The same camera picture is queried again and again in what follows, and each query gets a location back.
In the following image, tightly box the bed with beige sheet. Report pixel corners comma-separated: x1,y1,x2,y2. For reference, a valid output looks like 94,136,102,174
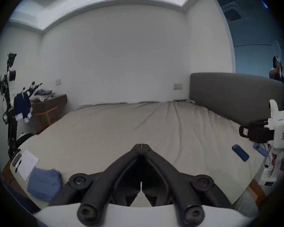
2,100,274,212

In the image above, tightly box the small black device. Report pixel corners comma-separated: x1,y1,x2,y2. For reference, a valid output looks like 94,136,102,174
11,152,23,167

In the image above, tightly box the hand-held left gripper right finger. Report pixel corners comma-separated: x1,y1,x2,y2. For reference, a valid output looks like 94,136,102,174
141,144,232,227

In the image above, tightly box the folded blue garment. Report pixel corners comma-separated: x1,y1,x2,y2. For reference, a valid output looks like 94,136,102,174
27,167,63,203

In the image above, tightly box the thin cable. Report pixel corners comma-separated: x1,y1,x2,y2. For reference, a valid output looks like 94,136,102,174
264,144,274,168

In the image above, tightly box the black robot with blue shirt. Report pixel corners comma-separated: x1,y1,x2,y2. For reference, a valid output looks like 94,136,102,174
0,53,42,161

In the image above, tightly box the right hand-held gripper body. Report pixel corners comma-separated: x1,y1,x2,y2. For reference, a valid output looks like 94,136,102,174
260,99,284,187

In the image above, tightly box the dark blue phone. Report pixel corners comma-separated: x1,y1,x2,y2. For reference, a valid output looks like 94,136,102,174
232,144,249,162

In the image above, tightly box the grey padded headboard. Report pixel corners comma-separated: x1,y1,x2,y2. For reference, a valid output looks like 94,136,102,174
190,72,284,128

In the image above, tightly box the dark wooden desk with clothes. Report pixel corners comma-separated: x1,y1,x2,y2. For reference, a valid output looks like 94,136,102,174
30,89,68,132

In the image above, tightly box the light blue phone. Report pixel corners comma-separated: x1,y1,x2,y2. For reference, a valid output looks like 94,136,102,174
253,143,268,157

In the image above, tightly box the orange wooden chair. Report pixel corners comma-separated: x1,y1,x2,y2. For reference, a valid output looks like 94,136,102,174
35,107,59,132

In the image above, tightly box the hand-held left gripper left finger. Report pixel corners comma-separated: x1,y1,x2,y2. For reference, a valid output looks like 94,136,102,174
50,144,142,227

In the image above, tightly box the white paper sheet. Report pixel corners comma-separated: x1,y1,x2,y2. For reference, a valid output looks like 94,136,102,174
15,150,40,181

